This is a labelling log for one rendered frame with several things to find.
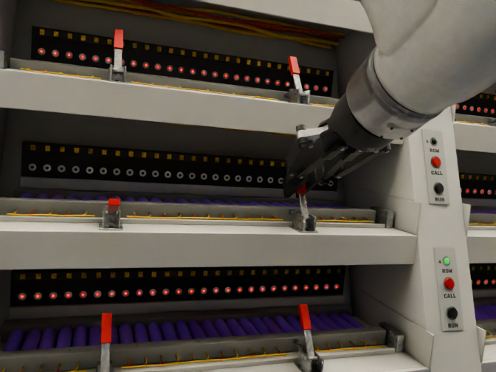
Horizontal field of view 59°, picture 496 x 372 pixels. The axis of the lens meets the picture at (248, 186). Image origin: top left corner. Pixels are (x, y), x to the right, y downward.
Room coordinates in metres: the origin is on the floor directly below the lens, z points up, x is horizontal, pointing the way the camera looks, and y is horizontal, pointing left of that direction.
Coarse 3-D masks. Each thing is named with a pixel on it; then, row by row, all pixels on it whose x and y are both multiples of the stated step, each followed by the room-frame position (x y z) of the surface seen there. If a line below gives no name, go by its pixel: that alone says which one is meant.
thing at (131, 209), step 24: (72, 216) 0.56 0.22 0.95; (96, 216) 0.58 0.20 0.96; (120, 216) 0.59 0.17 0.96; (144, 216) 0.59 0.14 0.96; (168, 216) 0.61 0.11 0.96; (192, 216) 0.63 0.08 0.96; (216, 216) 0.64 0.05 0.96; (240, 216) 0.65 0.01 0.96; (264, 216) 0.66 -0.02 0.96; (288, 216) 0.68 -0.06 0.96; (336, 216) 0.71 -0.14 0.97; (360, 216) 0.72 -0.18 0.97
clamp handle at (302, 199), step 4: (300, 188) 0.63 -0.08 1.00; (304, 188) 0.64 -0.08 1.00; (300, 192) 0.63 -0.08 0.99; (304, 192) 0.63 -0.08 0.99; (300, 196) 0.63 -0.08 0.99; (304, 196) 0.64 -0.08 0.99; (300, 200) 0.63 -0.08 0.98; (304, 200) 0.63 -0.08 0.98; (300, 204) 0.63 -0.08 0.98; (304, 204) 0.63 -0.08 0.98; (300, 208) 0.63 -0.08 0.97; (304, 208) 0.63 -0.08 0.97; (304, 212) 0.63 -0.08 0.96; (308, 216) 0.63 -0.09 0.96
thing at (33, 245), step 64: (192, 192) 0.73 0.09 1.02; (256, 192) 0.77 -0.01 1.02; (320, 192) 0.81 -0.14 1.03; (0, 256) 0.50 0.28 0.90; (64, 256) 0.52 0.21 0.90; (128, 256) 0.54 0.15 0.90; (192, 256) 0.57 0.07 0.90; (256, 256) 0.60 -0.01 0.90; (320, 256) 0.63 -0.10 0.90; (384, 256) 0.66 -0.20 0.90
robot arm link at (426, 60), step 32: (384, 0) 0.33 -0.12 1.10; (416, 0) 0.30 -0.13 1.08; (448, 0) 0.29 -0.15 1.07; (480, 0) 0.27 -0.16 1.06; (384, 32) 0.34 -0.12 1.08; (416, 32) 0.32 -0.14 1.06; (448, 32) 0.30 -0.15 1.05; (480, 32) 0.29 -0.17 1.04; (384, 64) 0.37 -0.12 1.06; (416, 64) 0.33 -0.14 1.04; (448, 64) 0.32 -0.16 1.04; (480, 64) 0.31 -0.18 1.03; (416, 96) 0.36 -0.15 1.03; (448, 96) 0.35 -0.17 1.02
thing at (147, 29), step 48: (192, 48) 0.76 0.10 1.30; (240, 48) 0.79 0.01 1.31; (288, 48) 0.83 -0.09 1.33; (336, 96) 0.86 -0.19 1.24; (96, 144) 0.71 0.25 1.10; (144, 144) 0.73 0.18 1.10; (192, 144) 0.76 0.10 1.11; (240, 144) 0.79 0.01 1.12; (288, 144) 0.82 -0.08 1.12; (0, 192) 0.66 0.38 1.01; (0, 288) 0.67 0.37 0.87; (0, 336) 0.67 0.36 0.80
